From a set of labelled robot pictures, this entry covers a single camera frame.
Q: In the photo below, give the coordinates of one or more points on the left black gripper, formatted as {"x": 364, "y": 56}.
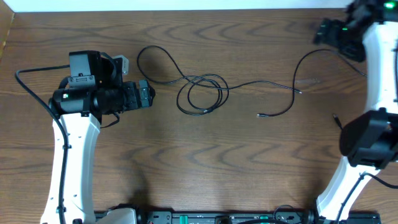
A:
{"x": 135, "y": 99}

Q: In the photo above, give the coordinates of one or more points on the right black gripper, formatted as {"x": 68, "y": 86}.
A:
{"x": 329, "y": 37}

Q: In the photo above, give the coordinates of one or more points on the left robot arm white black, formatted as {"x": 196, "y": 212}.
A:
{"x": 94, "y": 88}

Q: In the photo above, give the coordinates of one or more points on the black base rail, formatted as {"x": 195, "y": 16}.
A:
{"x": 283, "y": 213}

